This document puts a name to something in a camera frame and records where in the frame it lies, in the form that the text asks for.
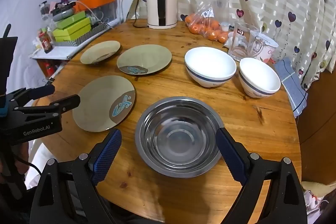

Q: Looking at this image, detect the white bowl blue stripe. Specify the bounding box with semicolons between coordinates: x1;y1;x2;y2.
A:
184;47;237;88
238;57;282;98

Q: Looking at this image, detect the dark green box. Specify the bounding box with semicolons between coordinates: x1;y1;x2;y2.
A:
56;11;87;29

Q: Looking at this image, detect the grey zigzag patterned box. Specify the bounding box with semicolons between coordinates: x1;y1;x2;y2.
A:
54;22;111;47

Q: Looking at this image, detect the white printed cup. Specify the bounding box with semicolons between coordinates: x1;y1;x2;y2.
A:
256;32;279;63

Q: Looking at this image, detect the glass jar dark lid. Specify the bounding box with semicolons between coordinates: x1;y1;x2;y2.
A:
39;1;51;20

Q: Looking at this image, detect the grey oval case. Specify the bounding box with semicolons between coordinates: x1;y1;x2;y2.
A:
51;2;76;21

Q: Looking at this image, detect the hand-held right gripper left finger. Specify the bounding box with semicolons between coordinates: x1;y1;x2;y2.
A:
30;128;122;224

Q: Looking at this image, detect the red label jar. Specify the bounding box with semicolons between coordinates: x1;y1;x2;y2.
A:
39;31;53;54

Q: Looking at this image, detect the white plastic packet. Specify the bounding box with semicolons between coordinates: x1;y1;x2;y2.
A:
223;32;238;48

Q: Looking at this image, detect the white side shelf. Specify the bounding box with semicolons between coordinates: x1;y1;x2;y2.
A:
29;43;87;60

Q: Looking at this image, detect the beige plate blue print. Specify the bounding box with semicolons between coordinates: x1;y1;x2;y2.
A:
80;41;121;65
72;75;137;132
117;45;172;76

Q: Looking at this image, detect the white cable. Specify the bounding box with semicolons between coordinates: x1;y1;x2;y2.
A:
76;0;116;29

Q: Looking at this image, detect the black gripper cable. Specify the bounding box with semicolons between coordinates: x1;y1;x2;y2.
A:
16;157;44;170

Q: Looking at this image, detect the brown wooden cabinet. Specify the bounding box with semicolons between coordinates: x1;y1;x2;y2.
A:
299;69;336;185

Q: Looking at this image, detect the stainless steel bowl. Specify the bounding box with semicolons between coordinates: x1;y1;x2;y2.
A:
135;96;225;178

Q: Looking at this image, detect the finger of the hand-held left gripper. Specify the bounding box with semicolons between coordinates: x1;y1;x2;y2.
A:
14;94;81;125
7;84;55;109

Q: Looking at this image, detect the blue checked cloth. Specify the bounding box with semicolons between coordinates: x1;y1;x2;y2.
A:
274;57;309;118

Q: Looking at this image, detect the cream electric kettle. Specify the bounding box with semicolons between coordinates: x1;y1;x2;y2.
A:
146;0;178;29

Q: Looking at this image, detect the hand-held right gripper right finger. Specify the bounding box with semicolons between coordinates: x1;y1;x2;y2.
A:
216;127;307;224

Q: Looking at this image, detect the clear glass mug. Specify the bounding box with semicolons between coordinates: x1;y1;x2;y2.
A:
228;21;265;62

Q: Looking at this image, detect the plastic bag of oranges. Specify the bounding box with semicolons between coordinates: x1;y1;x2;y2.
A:
184;0;238;43

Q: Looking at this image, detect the black kettle cord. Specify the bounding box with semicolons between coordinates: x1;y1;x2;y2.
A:
127;0;150;28

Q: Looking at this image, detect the red container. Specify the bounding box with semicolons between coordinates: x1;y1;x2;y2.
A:
42;61;57;77

